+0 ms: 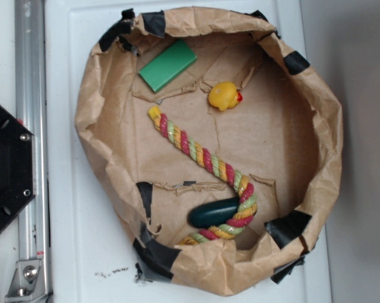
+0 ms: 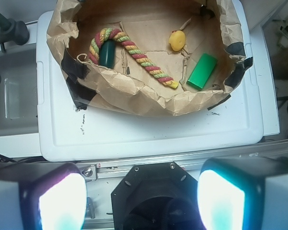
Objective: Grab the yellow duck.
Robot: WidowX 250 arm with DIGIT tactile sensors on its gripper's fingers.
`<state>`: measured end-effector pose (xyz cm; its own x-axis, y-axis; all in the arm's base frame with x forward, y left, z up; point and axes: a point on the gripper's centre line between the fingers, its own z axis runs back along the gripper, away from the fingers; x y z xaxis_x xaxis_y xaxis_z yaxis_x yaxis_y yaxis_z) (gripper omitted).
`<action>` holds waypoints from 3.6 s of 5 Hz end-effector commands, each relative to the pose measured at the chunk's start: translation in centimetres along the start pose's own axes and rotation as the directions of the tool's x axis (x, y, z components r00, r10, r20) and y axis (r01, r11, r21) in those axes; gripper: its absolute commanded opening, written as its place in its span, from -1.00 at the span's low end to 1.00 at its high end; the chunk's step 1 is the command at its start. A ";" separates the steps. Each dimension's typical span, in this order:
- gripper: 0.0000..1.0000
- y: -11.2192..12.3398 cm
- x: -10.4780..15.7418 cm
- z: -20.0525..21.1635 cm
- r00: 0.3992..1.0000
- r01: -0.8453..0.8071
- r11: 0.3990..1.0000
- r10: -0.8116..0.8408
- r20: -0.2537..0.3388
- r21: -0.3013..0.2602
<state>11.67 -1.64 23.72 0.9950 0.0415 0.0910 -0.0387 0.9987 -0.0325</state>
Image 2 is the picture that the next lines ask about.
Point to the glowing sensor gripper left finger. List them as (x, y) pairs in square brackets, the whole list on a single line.
[(42, 196)]

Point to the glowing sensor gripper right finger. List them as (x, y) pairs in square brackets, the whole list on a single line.
[(244, 193)]

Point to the yellow rubber duck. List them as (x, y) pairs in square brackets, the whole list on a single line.
[(177, 40)]

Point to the white plastic bin lid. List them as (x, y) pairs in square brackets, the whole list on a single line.
[(69, 134)]

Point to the clear plastic container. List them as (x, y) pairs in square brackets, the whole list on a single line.
[(18, 92)]

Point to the green rectangular block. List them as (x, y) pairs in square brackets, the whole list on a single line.
[(202, 71)]

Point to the crumpled brown paper bag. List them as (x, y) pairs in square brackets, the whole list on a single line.
[(210, 26)]

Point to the dark green cylinder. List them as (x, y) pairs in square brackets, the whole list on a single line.
[(107, 54)]

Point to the black clamp knob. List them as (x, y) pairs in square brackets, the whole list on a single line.
[(11, 30)]

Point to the aluminium extrusion rail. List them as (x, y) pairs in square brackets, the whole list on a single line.
[(190, 161)]

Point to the black octagonal mount plate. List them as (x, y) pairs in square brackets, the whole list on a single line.
[(160, 196)]

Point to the multicolour twisted rope toy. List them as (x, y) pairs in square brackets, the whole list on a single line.
[(121, 37)]

